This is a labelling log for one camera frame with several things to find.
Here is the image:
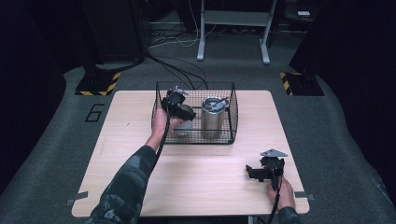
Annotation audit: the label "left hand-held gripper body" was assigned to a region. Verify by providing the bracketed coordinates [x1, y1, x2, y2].
[161, 85, 190, 118]

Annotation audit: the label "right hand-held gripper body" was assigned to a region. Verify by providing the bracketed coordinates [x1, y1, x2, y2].
[259, 148, 289, 191]

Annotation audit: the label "steel tumbler with lid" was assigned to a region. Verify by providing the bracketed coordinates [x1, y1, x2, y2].
[200, 95, 231, 140]

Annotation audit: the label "black wire basket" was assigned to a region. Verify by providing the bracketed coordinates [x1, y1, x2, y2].
[150, 81, 239, 145]

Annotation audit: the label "person's left hand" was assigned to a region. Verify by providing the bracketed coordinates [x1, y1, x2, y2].
[150, 107, 185, 142]

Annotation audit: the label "person's right hand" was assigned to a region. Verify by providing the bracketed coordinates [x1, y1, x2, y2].
[265, 176, 297, 211]

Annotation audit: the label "grey tape strip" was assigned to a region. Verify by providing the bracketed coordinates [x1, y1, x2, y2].
[64, 190, 90, 207]
[293, 190, 316, 202]

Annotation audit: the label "black base with hazard stripes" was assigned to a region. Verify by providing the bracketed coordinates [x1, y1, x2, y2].
[75, 70, 121, 97]
[278, 71, 325, 97]

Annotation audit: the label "black cabinet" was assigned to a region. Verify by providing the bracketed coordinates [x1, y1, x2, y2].
[78, 0, 148, 65]

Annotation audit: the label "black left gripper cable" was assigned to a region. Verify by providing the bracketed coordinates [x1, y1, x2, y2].
[154, 91, 174, 161]

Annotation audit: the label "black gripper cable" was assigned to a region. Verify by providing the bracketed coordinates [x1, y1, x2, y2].
[266, 164, 284, 224]
[154, 91, 174, 161]

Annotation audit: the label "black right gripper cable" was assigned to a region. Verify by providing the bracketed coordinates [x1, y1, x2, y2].
[266, 164, 284, 224]

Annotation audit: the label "black floor cables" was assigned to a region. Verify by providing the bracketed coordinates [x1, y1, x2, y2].
[145, 50, 209, 91]

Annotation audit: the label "white floor cable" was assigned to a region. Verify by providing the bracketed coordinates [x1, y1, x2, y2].
[147, 0, 219, 49]

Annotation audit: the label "white metal desk frame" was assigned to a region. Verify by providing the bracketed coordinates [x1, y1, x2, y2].
[196, 0, 278, 65]

